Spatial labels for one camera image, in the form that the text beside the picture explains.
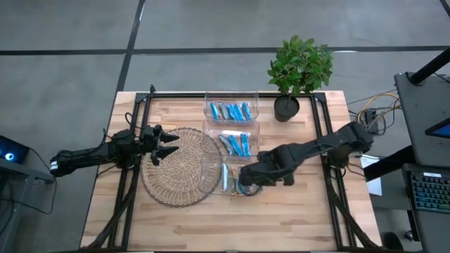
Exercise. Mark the keyboard with blue backlight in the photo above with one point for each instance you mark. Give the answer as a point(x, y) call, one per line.
point(429, 191)

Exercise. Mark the black power adapter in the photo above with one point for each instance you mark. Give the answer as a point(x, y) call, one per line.
point(371, 116)

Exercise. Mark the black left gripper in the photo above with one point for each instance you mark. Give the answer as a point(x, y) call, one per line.
point(151, 140)

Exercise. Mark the black cart beam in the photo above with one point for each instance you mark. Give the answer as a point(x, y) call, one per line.
point(386, 163)

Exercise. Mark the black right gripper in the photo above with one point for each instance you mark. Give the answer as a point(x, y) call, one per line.
point(263, 170)

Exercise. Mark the black aluminium table frame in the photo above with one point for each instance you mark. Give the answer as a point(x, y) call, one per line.
point(175, 95)

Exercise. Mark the white paper sheet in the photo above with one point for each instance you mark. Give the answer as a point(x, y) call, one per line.
point(374, 182)

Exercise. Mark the black monitor blue screen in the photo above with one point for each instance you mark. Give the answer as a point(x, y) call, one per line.
point(441, 130)

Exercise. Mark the grey laptop table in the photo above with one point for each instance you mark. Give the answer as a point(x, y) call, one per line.
point(432, 228)

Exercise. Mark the black caster wheel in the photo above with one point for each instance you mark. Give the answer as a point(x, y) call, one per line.
point(392, 242)

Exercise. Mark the grey side desk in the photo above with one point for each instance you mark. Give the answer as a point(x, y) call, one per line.
point(24, 170)

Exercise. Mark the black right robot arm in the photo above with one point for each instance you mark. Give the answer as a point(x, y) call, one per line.
point(327, 144)

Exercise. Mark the grey granola bar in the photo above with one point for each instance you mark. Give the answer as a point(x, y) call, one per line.
point(226, 144)
point(223, 110)

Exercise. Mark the black pole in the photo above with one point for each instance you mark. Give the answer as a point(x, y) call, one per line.
point(430, 66)

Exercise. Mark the pale blue-backed green granola bar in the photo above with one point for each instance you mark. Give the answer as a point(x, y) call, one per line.
point(225, 177)

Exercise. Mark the grey metal cart top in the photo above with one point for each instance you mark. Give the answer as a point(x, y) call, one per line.
point(415, 119)

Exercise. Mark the round woven wicker tray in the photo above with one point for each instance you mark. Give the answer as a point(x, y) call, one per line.
point(175, 168)

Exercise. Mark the wrappers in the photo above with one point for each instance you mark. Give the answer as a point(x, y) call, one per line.
point(233, 179)

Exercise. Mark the clear plastic bin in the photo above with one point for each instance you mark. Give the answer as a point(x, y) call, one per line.
point(207, 98)
point(211, 137)
point(211, 175)

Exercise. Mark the green plant in black pot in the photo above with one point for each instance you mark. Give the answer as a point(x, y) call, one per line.
point(299, 66)

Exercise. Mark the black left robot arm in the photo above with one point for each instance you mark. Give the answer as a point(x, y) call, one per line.
point(88, 156)

